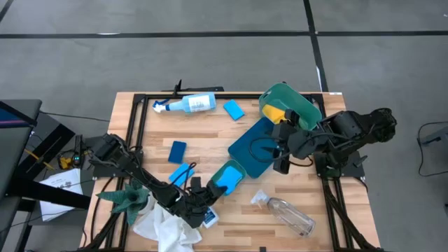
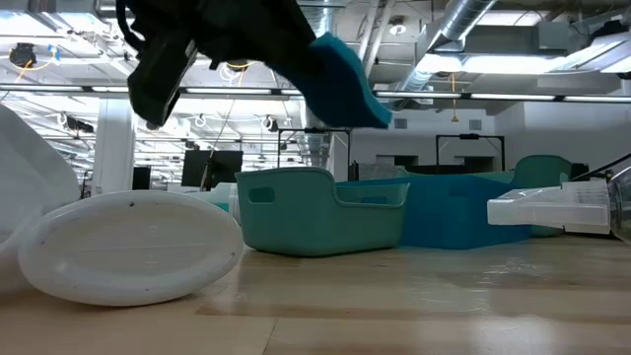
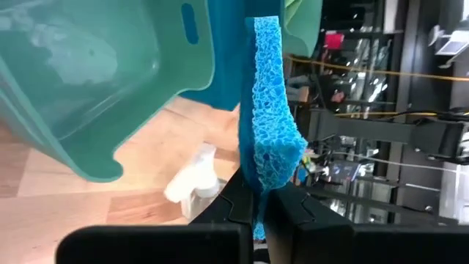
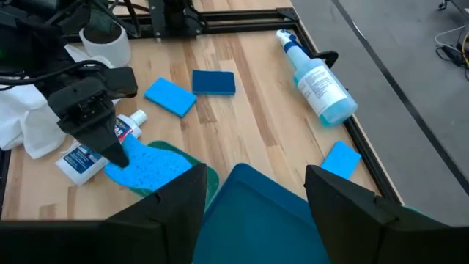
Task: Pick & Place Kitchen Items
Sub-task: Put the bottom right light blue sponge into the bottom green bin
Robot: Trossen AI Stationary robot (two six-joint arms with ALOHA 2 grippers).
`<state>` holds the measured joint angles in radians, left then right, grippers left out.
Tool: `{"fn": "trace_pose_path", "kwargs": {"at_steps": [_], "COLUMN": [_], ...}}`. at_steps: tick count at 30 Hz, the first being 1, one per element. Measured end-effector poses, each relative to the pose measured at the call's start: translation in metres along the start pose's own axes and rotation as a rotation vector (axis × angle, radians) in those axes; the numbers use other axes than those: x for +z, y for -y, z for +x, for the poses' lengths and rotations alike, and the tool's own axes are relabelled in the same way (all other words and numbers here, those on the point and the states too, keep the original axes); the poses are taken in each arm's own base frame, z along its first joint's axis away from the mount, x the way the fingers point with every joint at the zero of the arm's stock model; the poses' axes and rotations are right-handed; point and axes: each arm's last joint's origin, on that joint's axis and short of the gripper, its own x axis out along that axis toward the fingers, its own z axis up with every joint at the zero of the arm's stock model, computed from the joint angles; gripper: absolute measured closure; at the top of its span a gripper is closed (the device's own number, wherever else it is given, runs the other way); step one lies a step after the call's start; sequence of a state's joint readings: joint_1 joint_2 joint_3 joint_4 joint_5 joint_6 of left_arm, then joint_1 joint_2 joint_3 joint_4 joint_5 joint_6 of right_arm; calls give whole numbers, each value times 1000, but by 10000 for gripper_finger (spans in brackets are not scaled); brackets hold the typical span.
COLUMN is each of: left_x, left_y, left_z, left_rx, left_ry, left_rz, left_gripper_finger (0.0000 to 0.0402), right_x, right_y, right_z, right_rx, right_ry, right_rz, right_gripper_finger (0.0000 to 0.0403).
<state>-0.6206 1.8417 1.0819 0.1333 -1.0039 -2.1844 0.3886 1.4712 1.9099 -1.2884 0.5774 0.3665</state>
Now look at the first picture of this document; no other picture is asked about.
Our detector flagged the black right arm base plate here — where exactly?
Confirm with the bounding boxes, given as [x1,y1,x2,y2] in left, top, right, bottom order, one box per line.
[314,148,365,179]

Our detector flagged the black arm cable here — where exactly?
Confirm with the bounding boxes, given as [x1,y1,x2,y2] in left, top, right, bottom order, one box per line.
[248,131,314,168]
[138,145,197,197]

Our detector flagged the spray bottle with blue liquid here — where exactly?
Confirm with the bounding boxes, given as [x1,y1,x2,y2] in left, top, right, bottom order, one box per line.
[152,92,217,115]

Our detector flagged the clear spray bottle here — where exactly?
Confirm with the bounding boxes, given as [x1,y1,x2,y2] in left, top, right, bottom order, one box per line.
[250,189,316,238]

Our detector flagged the gray metal stand foot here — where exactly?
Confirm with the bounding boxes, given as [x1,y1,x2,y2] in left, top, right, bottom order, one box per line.
[419,125,448,146]

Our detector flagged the black aluminium table frame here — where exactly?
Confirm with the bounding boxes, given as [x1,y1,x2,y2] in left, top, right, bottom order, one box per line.
[78,91,384,252]

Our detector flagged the white towel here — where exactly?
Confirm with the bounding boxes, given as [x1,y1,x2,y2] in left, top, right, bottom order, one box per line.
[132,202,203,252]

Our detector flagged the large teal plastic bin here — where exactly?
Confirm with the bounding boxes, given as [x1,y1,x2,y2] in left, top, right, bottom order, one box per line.
[258,82,323,132]

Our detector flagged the white paper sheets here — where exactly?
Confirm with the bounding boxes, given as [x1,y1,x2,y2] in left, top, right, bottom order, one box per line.
[38,167,84,223]

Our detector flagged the black side desk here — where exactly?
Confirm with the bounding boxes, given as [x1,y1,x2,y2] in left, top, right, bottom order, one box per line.
[0,99,92,252]

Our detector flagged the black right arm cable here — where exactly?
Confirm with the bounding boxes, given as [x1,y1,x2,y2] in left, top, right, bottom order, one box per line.
[248,131,314,168]

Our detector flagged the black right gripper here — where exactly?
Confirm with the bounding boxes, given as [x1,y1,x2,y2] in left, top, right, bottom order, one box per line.
[271,108,311,175]

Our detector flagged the blue plastic tray bin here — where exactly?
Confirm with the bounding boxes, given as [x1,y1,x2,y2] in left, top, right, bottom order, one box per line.
[227,116,281,179]

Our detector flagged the white squeeze bottle blue label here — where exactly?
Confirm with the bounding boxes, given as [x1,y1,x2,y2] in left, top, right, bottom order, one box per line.
[202,206,221,230]

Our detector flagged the black cable under table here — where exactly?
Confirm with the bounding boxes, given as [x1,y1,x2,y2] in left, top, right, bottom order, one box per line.
[90,176,116,246]

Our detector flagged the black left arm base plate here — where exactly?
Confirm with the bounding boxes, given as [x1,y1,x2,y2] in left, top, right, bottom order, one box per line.
[92,148,144,179]

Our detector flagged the yellow cloth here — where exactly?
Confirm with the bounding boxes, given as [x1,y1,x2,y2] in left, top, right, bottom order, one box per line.
[261,104,290,125]

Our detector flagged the thin black floor cable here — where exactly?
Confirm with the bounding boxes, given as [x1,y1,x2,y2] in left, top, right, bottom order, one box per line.
[38,111,110,123]

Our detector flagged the small teal plastic bin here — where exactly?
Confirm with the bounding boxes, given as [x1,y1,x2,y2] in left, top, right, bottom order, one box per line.
[209,159,248,197]

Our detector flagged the white plant pot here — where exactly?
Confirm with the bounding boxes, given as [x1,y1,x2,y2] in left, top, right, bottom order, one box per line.
[139,194,155,215]

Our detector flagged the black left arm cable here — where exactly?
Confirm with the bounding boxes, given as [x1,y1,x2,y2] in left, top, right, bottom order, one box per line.
[138,145,197,197]

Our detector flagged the green artificial plant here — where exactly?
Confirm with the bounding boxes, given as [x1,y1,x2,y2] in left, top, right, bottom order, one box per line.
[96,174,152,227]

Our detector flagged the black power box green light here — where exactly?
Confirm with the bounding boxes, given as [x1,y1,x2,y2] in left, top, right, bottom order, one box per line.
[71,134,85,167]

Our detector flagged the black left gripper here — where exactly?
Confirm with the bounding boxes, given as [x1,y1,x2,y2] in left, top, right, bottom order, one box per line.
[171,176,228,229]

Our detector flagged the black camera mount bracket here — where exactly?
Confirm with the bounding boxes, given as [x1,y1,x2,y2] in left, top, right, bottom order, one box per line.
[162,79,225,94]

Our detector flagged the dark blue sponge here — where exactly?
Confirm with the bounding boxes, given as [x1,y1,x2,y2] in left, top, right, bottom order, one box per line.
[167,140,188,165]

